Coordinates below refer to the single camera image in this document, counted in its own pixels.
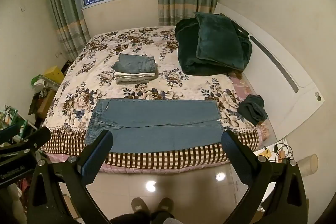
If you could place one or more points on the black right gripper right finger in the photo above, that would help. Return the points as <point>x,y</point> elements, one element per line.
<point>276,186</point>

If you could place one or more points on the blue denim jeans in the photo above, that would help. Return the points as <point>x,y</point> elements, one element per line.
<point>148,126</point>

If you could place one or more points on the folded light clothes stack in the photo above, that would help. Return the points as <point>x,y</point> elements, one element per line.
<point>135,78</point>

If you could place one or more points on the yellow object on nightstand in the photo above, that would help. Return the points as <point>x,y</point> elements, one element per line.
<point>266,153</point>

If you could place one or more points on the left green curtain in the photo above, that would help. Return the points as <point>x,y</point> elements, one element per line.
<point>70,26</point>

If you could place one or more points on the yellow box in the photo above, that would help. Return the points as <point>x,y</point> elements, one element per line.
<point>55,74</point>

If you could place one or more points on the green white clutter pile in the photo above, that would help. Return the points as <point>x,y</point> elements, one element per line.
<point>41,82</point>

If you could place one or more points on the floral bed blanket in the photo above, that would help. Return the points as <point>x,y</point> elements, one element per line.
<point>91,77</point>

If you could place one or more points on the white bed headboard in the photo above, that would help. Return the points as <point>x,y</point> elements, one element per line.
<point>289,93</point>

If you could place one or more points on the right slipper foot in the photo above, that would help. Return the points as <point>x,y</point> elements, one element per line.
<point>166,204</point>

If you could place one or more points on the slipper foot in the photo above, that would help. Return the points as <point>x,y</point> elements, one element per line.
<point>166,204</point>
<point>138,204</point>

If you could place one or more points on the small dark green garment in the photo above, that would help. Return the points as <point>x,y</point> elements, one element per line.
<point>252,109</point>

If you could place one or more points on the left slipper foot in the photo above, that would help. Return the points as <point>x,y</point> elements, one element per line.
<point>138,204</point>

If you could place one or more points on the folded jeans on stack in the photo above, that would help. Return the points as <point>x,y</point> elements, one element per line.
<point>134,64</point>

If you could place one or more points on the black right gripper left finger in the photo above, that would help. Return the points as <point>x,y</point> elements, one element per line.
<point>46,201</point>

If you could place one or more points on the cardboard box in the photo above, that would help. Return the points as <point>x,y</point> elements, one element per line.
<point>46,104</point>

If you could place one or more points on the dark green plush blanket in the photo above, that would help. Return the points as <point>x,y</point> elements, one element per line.
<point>211,44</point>

